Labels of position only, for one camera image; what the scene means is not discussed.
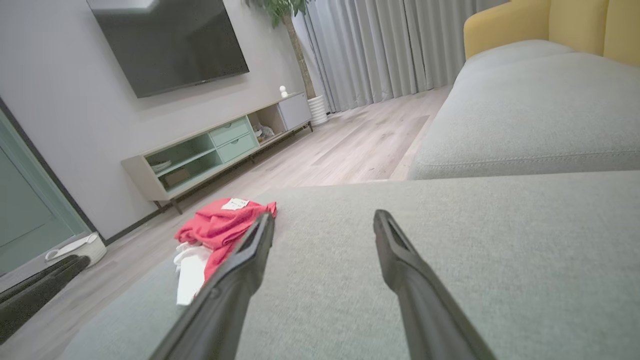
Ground small brown box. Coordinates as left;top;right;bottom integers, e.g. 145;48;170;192
164;168;192;189

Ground yellow sofa backrest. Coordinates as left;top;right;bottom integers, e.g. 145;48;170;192
463;0;640;68

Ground grey pleated curtains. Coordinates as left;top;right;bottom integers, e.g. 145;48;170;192
292;0;511;113

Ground dark grey floor mat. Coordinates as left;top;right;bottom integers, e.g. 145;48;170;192
0;255;91;346

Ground green glass door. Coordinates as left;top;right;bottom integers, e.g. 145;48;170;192
0;100;98;278

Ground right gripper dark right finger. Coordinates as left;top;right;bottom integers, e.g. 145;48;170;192
373;210;496;360

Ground black wall television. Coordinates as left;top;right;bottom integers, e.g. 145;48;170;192
86;0;250;99

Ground white laundry basket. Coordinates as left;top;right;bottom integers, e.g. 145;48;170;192
45;231;107;268

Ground grey sofa back cushion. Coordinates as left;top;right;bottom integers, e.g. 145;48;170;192
407;40;640;181

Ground large grey sofa seat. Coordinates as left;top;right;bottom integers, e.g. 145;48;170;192
60;170;640;360

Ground indoor tree plant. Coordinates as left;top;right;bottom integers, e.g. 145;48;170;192
245;0;317;101

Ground beige green tv cabinet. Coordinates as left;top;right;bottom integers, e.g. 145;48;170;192
121;91;314;215

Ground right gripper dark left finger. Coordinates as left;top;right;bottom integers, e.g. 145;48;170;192
150;212;276;360

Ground red jersey white sleeves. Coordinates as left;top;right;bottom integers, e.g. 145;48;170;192
173;198;278;307

